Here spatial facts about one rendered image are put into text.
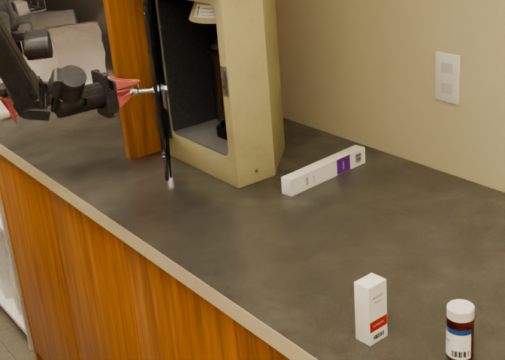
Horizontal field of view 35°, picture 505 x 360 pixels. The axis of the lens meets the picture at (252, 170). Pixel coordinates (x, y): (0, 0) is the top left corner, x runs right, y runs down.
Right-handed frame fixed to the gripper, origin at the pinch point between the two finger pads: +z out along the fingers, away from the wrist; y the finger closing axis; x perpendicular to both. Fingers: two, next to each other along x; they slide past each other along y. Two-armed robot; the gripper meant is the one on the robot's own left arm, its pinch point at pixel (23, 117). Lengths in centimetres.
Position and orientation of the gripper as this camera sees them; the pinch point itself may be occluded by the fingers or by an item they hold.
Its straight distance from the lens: 209.1
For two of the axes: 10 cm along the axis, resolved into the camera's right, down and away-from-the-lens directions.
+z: 0.9, 9.2, 3.7
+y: 8.0, -2.9, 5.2
